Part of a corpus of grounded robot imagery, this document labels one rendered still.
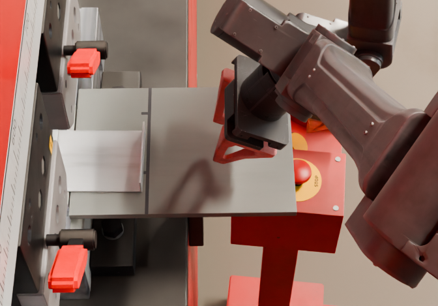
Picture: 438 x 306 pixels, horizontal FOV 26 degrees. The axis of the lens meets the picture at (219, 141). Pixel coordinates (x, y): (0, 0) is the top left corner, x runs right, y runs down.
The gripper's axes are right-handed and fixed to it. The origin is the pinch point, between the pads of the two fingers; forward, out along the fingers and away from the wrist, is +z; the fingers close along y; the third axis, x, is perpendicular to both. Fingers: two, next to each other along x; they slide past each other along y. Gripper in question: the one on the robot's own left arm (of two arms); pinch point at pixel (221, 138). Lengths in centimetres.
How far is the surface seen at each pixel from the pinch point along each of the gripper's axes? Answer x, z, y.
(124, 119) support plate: -8.7, 8.7, -5.0
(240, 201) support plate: 3.6, 1.8, 6.5
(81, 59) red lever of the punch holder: -24.4, -18.2, 10.1
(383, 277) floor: 83, 72, -30
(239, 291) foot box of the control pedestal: 49, 77, -21
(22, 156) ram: -29.1, -20.7, 22.8
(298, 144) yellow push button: 25.6, 20.6, -18.9
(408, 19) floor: 95, 64, -105
